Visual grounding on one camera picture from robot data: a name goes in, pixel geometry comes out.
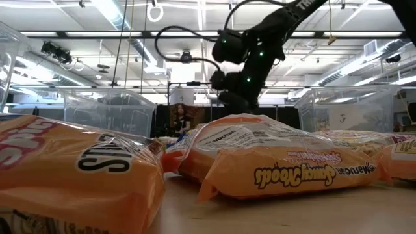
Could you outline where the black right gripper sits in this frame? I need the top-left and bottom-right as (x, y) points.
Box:
(218, 73), (261, 115)

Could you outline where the orange Saucy Noods noodle pack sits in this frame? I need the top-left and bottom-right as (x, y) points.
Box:
(0, 113), (166, 234)
(161, 113), (393, 203)

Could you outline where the blue Maruchan ramen pack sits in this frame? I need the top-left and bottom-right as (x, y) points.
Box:
(313, 129), (416, 157)

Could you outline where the orange Maruchan ramen pack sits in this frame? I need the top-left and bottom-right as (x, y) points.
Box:
(372, 138), (416, 182)

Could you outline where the white background box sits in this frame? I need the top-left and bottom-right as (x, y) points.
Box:
(169, 88), (195, 107)

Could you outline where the seated person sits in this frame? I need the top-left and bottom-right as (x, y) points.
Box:
(174, 103), (193, 137)

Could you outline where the white paper label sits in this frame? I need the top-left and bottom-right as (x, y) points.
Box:
(328, 109), (358, 132)

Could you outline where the clear bin with paper label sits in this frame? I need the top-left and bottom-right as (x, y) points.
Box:
(294, 84), (401, 133)

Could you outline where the clear plastic bin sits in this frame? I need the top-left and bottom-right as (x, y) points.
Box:
(0, 21), (29, 114)
(63, 88), (157, 138)

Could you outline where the white air vent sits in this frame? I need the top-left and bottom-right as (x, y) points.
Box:
(363, 39), (378, 57)

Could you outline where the black ceiling device cluster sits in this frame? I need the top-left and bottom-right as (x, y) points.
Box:
(40, 41), (73, 65)

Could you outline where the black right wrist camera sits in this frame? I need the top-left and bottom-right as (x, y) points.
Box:
(209, 70), (229, 91)

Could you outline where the round black ceiling camera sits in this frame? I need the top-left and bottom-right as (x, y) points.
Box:
(179, 50), (193, 64)

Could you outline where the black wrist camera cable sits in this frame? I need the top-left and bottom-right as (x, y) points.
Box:
(154, 25), (225, 73)

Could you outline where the yellow clip on cord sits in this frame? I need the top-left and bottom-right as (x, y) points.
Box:
(326, 0), (338, 46)

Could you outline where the white hanging ring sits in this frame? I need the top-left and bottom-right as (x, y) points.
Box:
(146, 1), (164, 23)

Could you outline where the black hanging cable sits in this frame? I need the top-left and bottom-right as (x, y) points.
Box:
(111, 0), (129, 88)

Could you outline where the black overhead frame beam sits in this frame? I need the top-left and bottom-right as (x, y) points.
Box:
(18, 30), (416, 40)

